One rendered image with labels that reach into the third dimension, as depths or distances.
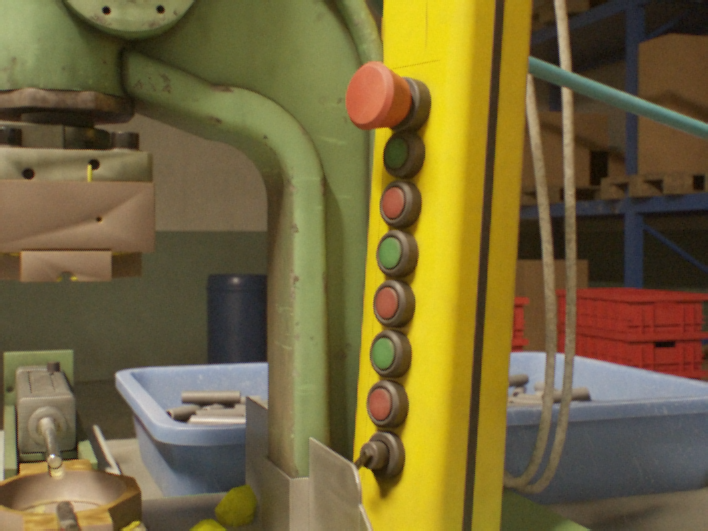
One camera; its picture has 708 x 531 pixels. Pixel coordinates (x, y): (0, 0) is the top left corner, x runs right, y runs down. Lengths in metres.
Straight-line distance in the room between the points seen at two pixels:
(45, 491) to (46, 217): 0.22
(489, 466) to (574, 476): 0.35
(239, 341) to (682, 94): 3.59
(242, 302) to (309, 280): 6.92
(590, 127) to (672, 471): 7.42
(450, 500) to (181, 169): 8.42
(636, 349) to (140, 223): 3.89
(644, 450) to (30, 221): 0.65
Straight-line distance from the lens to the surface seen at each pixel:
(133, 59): 0.60
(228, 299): 7.54
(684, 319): 4.48
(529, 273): 8.39
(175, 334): 8.97
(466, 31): 0.60
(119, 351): 8.92
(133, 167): 0.57
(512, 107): 0.62
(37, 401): 0.86
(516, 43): 0.63
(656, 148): 6.90
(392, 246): 0.59
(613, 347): 4.41
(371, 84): 0.58
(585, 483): 0.97
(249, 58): 0.63
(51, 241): 0.54
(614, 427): 0.97
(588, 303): 4.53
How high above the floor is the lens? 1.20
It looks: 1 degrees down
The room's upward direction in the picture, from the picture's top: straight up
